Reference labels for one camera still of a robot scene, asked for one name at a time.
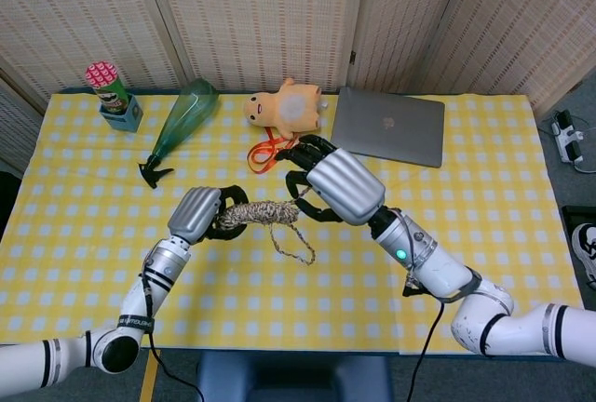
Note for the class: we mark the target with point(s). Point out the grey laptop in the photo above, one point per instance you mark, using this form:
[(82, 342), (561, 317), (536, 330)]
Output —
[(386, 123)]

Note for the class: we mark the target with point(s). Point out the white power strip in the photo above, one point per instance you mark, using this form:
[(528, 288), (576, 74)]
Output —
[(565, 139)]

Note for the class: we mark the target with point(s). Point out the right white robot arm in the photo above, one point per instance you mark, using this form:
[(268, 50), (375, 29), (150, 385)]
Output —
[(437, 272)]

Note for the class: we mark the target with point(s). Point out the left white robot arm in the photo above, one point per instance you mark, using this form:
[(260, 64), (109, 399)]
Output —
[(158, 272)]

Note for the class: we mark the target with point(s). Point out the green spray bottle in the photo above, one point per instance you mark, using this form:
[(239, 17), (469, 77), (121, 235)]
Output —
[(186, 113)]

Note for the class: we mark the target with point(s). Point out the black floor mat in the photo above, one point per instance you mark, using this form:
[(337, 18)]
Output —
[(570, 216)]

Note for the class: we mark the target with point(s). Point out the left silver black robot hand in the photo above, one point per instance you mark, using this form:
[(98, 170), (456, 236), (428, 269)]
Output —
[(193, 213)]

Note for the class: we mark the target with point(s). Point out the woven folding screen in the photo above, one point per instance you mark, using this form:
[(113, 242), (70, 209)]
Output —
[(256, 16)]

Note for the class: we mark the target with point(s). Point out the green Pringles can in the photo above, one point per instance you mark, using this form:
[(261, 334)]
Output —
[(112, 99)]

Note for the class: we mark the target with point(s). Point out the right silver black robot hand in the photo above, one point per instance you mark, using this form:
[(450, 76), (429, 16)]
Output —
[(344, 183)]

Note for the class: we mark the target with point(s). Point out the yellow plush toy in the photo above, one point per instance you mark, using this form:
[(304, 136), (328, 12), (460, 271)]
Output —
[(274, 109)]

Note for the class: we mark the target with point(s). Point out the small blue cardboard box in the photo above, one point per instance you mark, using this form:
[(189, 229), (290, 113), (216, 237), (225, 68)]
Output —
[(128, 120)]

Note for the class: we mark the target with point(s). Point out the yellow checkered tablecloth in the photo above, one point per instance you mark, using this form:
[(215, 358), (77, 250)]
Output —
[(298, 299)]

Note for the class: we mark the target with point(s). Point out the black bulky object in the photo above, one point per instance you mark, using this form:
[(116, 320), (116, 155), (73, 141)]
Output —
[(7, 202)]

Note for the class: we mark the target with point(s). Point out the black and white sneaker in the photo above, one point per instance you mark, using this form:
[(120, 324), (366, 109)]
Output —
[(586, 248)]

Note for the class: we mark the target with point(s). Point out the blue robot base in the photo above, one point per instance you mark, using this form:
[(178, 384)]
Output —
[(288, 381)]

